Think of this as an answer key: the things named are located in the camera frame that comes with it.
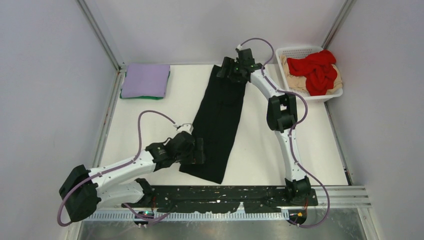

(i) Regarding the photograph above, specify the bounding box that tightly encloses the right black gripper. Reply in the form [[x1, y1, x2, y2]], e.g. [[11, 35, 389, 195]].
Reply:
[[216, 56, 244, 84]]

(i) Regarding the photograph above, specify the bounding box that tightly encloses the black t shirt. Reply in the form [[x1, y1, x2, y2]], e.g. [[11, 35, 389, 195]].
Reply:
[[179, 65, 246, 184]]

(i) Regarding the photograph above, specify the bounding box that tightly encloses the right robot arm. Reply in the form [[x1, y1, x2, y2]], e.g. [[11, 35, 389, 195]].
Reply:
[[217, 48, 312, 205]]

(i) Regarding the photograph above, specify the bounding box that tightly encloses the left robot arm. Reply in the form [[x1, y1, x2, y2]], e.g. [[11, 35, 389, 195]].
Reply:
[[57, 131, 206, 227]]

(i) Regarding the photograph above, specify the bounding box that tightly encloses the white plastic basket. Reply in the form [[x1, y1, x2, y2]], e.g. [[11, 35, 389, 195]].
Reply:
[[274, 45, 344, 102]]

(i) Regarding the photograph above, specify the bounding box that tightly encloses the red t shirt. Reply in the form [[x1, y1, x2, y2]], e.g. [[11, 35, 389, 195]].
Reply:
[[287, 49, 337, 96]]

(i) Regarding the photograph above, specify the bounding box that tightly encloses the folded purple t shirt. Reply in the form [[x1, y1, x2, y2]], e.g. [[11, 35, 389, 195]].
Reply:
[[120, 63, 171, 100]]

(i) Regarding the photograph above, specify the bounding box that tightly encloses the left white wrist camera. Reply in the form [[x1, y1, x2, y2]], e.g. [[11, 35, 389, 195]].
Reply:
[[176, 123, 194, 134]]

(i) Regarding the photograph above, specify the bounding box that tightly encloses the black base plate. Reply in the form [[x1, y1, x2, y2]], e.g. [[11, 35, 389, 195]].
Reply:
[[129, 185, 318, 214]]

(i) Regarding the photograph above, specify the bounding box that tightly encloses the white cable duct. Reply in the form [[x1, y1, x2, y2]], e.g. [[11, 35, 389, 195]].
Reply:
[[85, 209, 293, 222]]

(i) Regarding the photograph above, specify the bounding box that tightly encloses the right aluminium frame post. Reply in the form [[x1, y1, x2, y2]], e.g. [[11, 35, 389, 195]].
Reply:
[[321, 0, 357, 49]]

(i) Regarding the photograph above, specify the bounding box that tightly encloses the aluminium frame post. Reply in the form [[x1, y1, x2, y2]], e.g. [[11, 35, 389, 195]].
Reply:
[[75, 0, 127, 74], [321, 0, 357, 49]]

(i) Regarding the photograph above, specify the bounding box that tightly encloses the left aluminium frame post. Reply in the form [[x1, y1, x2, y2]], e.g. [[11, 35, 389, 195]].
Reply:
[[75, 0, 127, 74]]

